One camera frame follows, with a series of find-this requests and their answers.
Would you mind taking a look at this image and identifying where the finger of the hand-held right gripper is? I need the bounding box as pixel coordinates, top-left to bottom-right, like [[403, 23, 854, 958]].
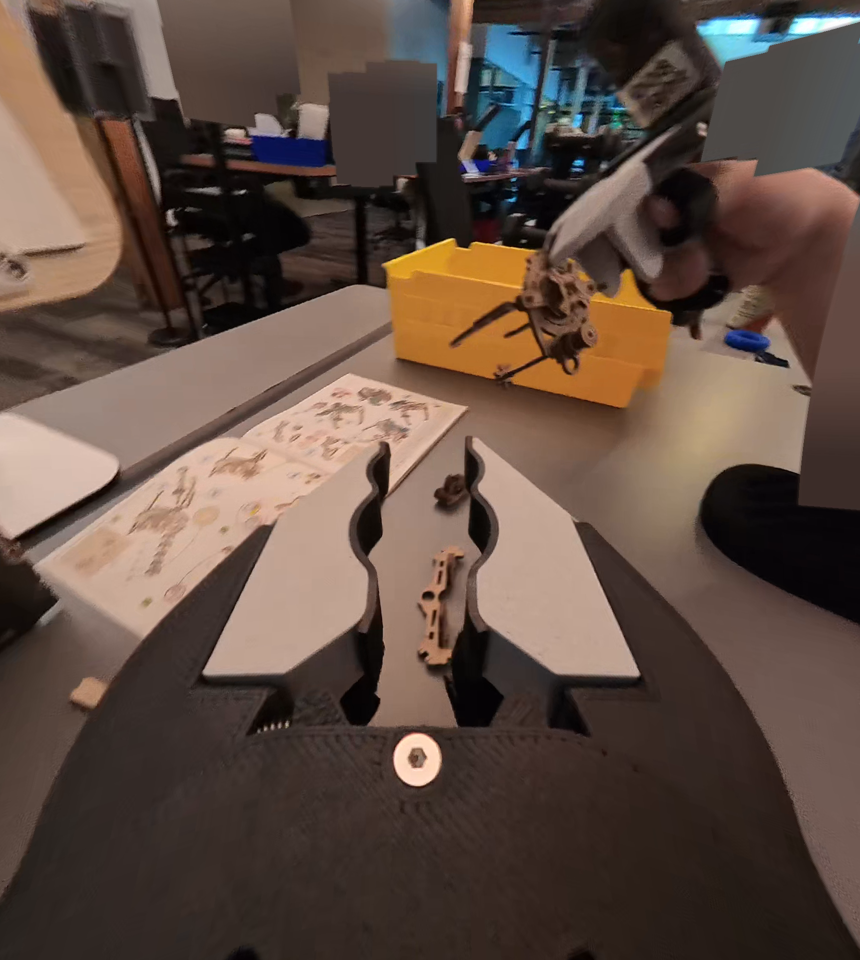
[[544, 122, 707, 261], [586, 208, 672, 297]]

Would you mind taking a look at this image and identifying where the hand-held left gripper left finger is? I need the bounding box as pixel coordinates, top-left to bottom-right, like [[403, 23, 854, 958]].
[[202, 441, 393, 725]]

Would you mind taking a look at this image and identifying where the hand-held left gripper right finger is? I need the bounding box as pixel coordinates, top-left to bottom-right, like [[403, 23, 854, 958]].
[[464, 436, 642, 706]]

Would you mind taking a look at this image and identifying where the round wooden model assembly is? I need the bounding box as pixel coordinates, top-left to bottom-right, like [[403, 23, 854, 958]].
[[448, 251, 599, 387]]

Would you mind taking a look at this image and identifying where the wooden model part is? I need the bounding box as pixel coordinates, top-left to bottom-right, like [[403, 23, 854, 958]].
[[416, 546, 467, 669]]

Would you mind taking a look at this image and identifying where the person's right hand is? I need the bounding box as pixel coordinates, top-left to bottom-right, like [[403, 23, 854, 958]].
[[643, 159, 802, 305]]

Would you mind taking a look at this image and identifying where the open instruction booklet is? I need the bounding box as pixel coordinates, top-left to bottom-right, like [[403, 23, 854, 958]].
[[38, 372, 470, 639]]

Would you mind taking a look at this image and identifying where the yellow plastic bin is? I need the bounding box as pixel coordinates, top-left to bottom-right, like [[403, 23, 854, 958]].
[[382, 237, 673, 410]]

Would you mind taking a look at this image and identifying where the wooden book stand white base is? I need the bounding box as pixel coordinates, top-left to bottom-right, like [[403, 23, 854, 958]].
[[0, 0, 125, 541]]

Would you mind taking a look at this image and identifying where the blue plastic bin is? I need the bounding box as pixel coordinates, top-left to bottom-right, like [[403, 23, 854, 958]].
[[250, 133, 335, 168]]

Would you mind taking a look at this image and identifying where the wooden office desk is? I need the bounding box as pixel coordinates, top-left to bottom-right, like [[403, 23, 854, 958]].
[[182, 153, 341, 180]]

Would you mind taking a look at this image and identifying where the black office chair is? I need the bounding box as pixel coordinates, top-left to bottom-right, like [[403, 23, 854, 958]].
[[163, 172, 281, 316]]

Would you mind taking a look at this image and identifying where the grey sign stand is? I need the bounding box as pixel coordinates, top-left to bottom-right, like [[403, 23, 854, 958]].
[[28, 0, 155, 121]]

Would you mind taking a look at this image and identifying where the wooden support post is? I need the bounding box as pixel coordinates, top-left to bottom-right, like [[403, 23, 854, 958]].
[[96, 116, 176, 316]]

